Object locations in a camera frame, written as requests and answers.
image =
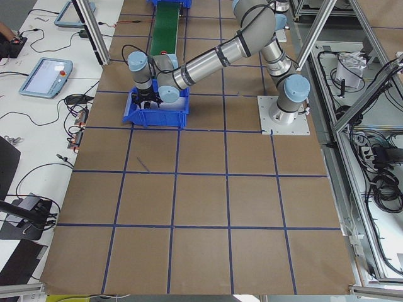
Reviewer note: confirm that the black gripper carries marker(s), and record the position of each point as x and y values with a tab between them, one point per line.
145	95

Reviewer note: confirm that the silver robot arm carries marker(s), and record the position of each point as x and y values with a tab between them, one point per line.
160	79

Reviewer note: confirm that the white foam pad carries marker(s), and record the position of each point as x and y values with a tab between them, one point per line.
179	105

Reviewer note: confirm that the blue bin with foam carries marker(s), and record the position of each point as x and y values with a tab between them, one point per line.
148	117

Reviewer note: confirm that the green conveyor belt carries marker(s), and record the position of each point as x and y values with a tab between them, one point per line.
165	30

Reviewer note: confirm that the black power adapter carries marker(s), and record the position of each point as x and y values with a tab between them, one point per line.
83	34

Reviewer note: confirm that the near teach pendant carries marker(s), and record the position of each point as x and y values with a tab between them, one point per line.
47	78

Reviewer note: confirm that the teach pendant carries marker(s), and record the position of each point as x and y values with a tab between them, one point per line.
68	17
47	78

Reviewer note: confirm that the far teach pendant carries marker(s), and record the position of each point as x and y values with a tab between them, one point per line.
68	17

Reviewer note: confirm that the black monitor stand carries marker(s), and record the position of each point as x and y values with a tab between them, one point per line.
27	218

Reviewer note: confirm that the white paper bag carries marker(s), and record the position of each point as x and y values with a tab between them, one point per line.
350	68

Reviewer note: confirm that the aluminium frame post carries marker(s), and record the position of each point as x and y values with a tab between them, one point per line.
87	18

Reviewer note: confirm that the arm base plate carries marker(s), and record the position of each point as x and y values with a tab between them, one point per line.
281	36
276	122

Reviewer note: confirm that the aluminium side frame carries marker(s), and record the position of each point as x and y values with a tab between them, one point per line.
361	129

